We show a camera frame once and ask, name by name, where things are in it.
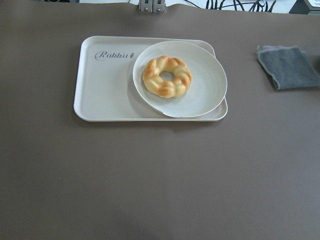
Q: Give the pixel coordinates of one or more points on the cream serving tray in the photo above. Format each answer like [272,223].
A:
[105,90]

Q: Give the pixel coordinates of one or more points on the cream round plate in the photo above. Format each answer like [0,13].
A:
[207,89]

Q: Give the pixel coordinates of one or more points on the grey folded cloth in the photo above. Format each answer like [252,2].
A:
[288,67]

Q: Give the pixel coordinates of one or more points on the braided ring pastry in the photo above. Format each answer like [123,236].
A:
[167,88]

